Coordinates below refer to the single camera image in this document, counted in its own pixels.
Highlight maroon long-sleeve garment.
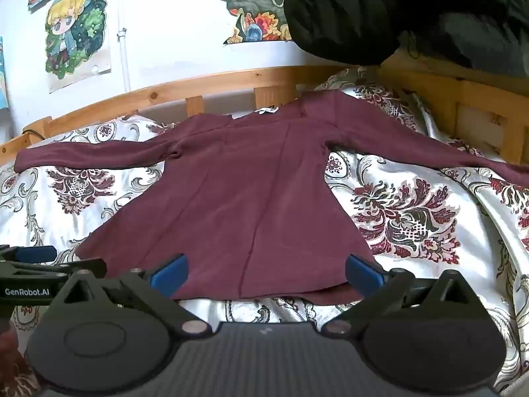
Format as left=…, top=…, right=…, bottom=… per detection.
left=14, top=90, right=528, bottom=305

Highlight floral white satin bedspread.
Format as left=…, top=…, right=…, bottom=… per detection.
left=1, top=68, right=528, bottom=396

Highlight black jacket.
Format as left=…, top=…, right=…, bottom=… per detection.
left=284, top=0, right=528, bottom=77

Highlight wooden bed frame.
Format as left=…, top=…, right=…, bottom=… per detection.
left=1, top=50, right=528, bottom=164

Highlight white wall pipe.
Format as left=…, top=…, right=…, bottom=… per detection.
left=117, top=28, right=131, bottom=92

